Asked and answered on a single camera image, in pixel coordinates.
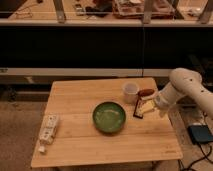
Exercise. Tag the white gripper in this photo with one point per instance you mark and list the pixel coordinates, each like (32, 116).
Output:
(163, 101)

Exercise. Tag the green ceramic bowl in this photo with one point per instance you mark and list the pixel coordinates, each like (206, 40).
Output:
(109, 117)

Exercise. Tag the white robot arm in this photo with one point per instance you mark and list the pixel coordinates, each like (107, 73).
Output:
(182, 83)

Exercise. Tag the dark snack packet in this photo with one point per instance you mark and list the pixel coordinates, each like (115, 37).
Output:
(137, 113)

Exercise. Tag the white plastic cup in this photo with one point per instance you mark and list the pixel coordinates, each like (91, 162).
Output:
(130, 91)

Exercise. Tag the blue box on floor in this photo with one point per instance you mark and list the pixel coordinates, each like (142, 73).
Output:
(200, 134)

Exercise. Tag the wooden table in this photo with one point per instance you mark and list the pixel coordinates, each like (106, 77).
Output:
(77, 142)

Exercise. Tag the cluttered tray on shelf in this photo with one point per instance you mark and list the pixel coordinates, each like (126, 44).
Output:
(135, 8)

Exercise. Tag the white power strip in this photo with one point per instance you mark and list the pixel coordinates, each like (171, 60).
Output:
(47, 135)

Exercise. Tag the metal shelf rack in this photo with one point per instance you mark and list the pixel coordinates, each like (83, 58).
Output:
(49, 38)

